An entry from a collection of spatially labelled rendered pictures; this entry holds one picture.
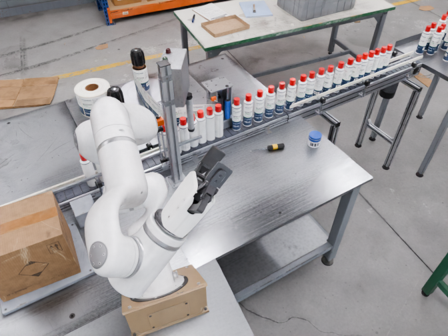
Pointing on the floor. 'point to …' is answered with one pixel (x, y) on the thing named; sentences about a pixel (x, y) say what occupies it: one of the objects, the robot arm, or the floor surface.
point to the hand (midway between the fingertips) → (219, 161)
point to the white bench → (280, 29)
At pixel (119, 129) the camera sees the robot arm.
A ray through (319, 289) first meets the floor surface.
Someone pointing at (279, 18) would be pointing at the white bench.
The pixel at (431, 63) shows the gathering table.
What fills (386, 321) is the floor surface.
